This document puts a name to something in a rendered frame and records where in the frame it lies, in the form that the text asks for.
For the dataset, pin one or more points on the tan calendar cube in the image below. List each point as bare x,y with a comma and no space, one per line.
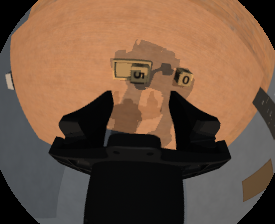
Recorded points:
183,77
139,73

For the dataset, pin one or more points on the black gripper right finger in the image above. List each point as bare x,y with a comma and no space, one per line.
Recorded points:
194,129

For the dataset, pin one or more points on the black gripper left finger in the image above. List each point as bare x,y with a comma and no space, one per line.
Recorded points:
87,126

